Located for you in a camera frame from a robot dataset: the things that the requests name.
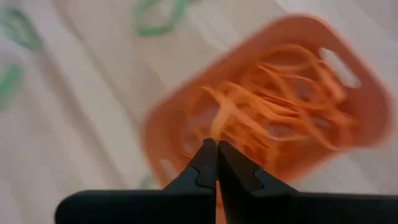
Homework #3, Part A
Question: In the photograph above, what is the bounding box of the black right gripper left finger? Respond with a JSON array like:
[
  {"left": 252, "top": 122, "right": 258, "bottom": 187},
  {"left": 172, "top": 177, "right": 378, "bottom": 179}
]
[{"left": 55, "top": 138, "right": 218, "bottom": 224}]

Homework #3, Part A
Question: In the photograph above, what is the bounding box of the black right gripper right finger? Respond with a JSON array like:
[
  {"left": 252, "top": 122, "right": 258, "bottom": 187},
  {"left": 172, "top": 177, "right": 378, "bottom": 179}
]
[{"left": 218, "top": 139, "right": 398, "bottom": 224}]

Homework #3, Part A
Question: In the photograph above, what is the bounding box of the green rubber band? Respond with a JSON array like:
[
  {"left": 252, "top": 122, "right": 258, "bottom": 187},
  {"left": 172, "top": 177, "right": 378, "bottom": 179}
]
[
  {"left": 0, "top": 63, "right": 25, "bottom": 110},
  {"left": 0, "top": 6, "right": 43, "bottom": 50},
  {"left": 132, "top": 0, "right": 189, "bottom": 36},
  {"left": 139, "top": 174, "right": 155, "bottom": 190}
]

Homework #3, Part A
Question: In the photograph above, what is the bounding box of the orange plastic basket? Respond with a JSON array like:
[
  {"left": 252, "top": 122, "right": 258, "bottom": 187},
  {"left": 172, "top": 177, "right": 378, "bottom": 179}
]
[{"left": 139, "top": 14, "right": 395, "bottom": 191}]

